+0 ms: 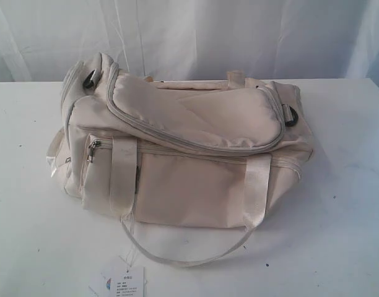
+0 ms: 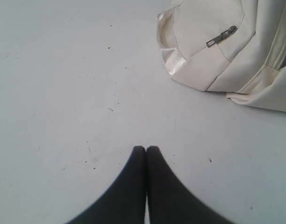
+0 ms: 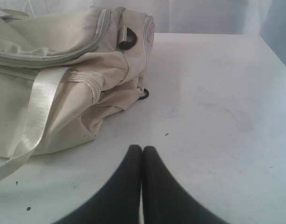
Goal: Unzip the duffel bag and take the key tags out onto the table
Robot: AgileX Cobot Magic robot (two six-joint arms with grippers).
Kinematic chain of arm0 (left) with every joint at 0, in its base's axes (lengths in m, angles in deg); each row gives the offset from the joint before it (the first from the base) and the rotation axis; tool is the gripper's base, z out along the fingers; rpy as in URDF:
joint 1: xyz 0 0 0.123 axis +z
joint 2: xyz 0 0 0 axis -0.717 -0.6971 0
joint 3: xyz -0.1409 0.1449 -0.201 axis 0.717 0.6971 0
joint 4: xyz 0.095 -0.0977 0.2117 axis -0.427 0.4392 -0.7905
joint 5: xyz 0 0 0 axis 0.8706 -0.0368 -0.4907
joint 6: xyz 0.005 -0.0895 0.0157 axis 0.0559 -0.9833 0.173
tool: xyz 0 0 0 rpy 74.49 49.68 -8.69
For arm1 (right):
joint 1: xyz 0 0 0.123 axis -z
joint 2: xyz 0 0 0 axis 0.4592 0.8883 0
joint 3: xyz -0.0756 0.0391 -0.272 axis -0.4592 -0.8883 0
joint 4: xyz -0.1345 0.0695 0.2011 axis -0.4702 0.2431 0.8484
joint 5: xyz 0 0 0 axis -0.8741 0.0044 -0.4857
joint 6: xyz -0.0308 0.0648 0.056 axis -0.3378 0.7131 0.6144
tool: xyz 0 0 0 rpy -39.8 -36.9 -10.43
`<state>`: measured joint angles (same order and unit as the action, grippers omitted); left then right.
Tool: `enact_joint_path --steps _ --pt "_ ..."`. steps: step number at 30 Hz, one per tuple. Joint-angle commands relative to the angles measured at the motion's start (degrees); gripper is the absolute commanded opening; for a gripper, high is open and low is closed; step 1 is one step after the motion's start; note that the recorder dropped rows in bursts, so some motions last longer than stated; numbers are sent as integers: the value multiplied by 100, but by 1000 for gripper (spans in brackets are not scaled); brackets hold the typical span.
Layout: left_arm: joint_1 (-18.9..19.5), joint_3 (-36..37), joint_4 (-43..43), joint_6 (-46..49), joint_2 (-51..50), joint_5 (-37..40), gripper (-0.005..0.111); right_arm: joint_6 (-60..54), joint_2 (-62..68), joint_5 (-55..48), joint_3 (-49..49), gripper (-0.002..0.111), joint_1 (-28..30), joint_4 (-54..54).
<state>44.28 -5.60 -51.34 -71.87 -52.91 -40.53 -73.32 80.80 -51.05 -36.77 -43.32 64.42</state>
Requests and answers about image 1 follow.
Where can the white backdrop curtain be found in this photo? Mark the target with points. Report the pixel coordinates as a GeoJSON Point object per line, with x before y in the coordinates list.
{"type": "Point", "coordinates": [179, 40]}

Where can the beige duffel bag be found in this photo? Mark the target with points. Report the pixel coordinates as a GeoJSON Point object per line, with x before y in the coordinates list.
{"type": "Point", "coordinates": [194, 153]}

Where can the white paper hang tag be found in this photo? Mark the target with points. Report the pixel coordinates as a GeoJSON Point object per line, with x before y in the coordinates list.
{"type": "Point", "coordinates": [119, 282]}

